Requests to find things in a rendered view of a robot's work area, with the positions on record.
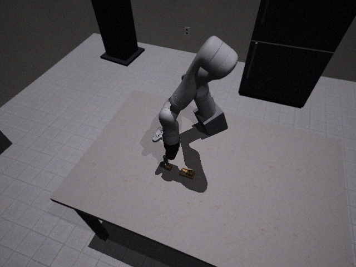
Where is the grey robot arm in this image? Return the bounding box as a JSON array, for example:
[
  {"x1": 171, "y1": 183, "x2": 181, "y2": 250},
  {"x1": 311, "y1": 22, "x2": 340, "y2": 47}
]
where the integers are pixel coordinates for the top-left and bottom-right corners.
[{"x1": 159, "y1": 36, "x2": 238, "y2": 137}]

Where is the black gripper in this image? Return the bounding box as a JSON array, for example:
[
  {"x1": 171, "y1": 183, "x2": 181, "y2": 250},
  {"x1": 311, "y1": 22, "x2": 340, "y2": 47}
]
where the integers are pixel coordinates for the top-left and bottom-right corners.
[{"x1": 152, "y1": 126, "x2": 180, "y2": 164}]

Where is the tan cube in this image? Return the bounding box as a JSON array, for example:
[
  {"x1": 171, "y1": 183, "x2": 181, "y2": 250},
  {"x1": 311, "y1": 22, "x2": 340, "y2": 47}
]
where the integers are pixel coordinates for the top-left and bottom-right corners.
[
  {"x1": 165, "y1": 163, "x2": 172, "y2": 171},
  {"x1": 187, "y1": 169, "x2": 194, "y2": 177}
]

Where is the tan rectangular tray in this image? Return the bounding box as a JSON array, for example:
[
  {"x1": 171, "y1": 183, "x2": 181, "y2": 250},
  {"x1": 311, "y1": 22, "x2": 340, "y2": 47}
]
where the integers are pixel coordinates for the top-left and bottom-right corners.
[{"x1": 180, "y1": 167, "x2": 195, "y2": 180}]

